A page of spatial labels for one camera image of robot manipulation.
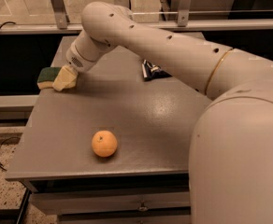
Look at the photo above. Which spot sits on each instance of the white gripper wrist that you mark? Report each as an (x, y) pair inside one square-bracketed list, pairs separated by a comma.
[(75, 61)]

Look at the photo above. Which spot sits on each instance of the green and yellow sponge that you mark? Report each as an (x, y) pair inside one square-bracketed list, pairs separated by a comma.
[(47, 76)]

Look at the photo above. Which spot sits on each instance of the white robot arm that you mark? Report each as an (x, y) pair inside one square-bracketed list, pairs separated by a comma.
[(231, 151)]

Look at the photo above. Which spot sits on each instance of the orange fruit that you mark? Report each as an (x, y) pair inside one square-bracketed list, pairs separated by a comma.
[(104, 143)]

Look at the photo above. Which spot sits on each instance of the blue snack bag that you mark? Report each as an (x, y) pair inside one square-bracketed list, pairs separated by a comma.
[(151, 71)]

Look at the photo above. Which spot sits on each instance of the grey cabinet drawer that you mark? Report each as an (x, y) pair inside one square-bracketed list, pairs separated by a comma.
[(96, 202)]

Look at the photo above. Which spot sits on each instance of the left metal bracket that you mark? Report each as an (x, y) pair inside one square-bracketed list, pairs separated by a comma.
[(60, 14)]

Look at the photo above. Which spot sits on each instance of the metal bracket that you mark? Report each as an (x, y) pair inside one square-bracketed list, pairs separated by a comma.
[(183, 12), (60, 14)]

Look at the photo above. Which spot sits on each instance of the right metal bracket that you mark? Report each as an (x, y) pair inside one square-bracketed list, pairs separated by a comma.
[(183, 12)]

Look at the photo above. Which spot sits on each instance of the metal window rail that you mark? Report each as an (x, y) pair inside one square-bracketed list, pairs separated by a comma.
[(192, 26)]

